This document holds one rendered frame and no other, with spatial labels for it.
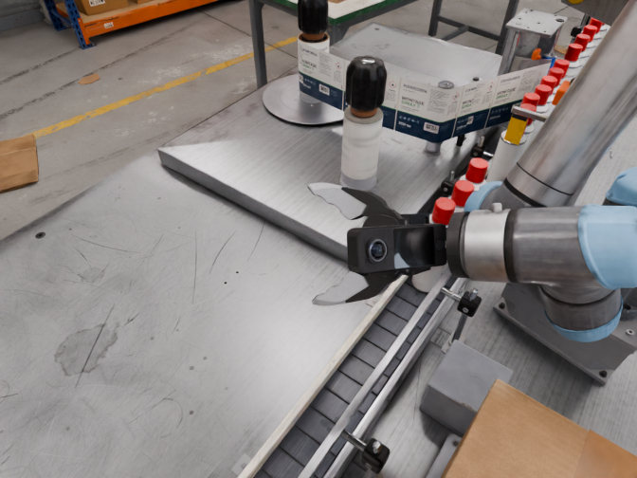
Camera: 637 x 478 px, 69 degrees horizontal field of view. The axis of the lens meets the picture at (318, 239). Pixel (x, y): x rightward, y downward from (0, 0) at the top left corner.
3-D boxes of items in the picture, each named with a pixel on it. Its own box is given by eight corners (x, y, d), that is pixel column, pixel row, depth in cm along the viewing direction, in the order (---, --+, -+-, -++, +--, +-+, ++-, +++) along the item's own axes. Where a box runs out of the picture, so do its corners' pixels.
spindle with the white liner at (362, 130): (353, 164, 116) (360, 46, 95) (383, 177, 112) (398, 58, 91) (332, 182, 111) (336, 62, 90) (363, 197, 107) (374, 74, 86)
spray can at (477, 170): (448, 229, 99) (471, 151, 85) (471, 240, 97) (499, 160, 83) (438, 244, 97) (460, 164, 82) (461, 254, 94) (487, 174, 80)
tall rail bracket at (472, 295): (428, 322, 89) (445, 266, 77) (464, 342, 86) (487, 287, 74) (421, 335, 87) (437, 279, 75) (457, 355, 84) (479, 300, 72)
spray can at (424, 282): (419, 268, 92) (438, 189, 77) (443, 281, 90) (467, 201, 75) (406, 285, 89) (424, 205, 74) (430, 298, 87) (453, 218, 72)
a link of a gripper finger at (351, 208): (328, 188, 63) (378, 227, 59) (301, 186, 58) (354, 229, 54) (338, 168, 62) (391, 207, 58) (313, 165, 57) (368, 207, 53)
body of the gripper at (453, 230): (388, 270, 60) (482, 274, 54) (354, 279, 53) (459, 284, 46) (386, 211, 60) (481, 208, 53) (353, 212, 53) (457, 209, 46)
